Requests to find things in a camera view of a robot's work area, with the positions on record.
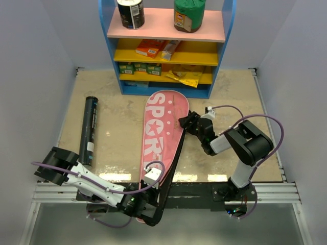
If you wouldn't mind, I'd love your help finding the pink sport racket bag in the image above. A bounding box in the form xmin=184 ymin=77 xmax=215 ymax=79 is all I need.
xmin=138 ymin=90 xmax=189 ymax=227

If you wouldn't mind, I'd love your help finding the black shuttlecock tube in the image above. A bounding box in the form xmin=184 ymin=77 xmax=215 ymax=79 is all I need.
xmin=79 ymin=96 xmax=99 ymax=169

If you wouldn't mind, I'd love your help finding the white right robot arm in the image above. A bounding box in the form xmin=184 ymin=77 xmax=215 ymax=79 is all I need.
xmin=179 ymin=109 xmax=273 ymax=201

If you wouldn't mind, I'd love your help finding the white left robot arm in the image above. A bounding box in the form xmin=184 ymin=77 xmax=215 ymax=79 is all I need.
xmin=32 ymin=147 xmax=165 ymax=221

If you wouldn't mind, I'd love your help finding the teal tissue pack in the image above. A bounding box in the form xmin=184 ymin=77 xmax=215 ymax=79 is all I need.
xmin=125 ymin=81 xmax=149 ymax=88

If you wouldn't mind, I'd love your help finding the yellow snack bag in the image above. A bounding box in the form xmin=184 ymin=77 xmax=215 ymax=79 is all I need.
xmin=165 ymin=70 xmax=203 ymax=88

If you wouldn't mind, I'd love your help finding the green box right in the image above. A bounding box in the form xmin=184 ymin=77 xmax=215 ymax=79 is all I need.
xmin=147 ymin=63 xmax=162 ymax=76

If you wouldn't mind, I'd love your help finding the green box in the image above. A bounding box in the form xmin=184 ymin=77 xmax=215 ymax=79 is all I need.
xmin=118 ymin=62 xmax=135 ymax=75
xmin=133 ymin=62 xmax=147 ymax=72
xmin=147 ymin=63 xmax=162 ymax=76

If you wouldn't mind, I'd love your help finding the brown snack packet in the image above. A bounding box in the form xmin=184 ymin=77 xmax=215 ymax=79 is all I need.
xmin=161 ymin=40 xmax=181 ymax=61

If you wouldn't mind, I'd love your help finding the blue shelf unit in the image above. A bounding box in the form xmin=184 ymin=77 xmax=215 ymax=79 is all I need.
xmin=98 ymin=1 xmax=237 ymax=99

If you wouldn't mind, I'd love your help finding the green box middle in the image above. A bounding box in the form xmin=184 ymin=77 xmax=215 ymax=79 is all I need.
xmin=133 ymin=62 xmax=147 ymax=72

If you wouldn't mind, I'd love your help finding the orange box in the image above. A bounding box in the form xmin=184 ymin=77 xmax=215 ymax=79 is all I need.
xmin=135 ymin=39 xmax=165 ymax=58

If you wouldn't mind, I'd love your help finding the green box left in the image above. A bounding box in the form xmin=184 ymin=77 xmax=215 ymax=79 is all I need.
xmin=118 ymin=62 xmax=135 ymax=75

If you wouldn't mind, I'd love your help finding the green wrapped jar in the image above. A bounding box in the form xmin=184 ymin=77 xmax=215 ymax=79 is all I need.
xmin=174 ymin=0 xmax=206 ymax=33

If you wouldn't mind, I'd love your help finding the black white can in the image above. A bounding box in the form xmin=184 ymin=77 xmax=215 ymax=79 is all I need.
xmin=117 ymin=0 xmax=145 ymax=30

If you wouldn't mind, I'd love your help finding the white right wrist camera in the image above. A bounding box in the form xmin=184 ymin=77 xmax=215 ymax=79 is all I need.
xmin=201 ymin=106 xmax=216 ymax=120

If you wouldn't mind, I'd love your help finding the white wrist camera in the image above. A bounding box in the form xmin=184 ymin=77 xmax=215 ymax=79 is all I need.
xmin=143 ymin=167 xmax=162 ymax=185
xmin=201 ymin=106 xmax=216 ymax=120

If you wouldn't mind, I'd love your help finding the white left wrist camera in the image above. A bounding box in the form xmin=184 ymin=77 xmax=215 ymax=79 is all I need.
xmin=143 ymin=167 xmax=162 ymax=185

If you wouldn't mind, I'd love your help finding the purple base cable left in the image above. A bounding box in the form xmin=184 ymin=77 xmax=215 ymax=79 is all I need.
xmin=86 ymin=204 xmax=133 ymax=228

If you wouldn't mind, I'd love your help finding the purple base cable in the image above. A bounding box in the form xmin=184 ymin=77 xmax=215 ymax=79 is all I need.
xmin=86 ymin=204 xmax=133 ymax=228
xmin=228 ymin=188 xmax=259 ymax=219

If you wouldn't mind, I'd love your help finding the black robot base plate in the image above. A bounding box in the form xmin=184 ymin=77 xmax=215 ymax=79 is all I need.
xmin=75 ymin=181 xmax=259 ymax=214

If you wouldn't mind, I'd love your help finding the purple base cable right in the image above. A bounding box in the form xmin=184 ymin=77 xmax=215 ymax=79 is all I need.
xmin=228 ymin=188 xmax=259 ymax=219

